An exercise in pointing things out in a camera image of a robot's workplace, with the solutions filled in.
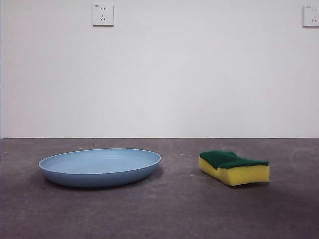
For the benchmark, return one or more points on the light blue round plate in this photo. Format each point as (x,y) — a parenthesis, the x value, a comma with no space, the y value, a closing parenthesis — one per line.
(99,171)

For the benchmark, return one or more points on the white wall socket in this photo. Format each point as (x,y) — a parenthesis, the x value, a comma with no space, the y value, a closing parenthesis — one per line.
(311,16)
(103,15)

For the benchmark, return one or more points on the yellow sponge with green scourer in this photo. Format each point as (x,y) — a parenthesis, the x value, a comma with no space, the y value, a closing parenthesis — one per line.
(239,175)

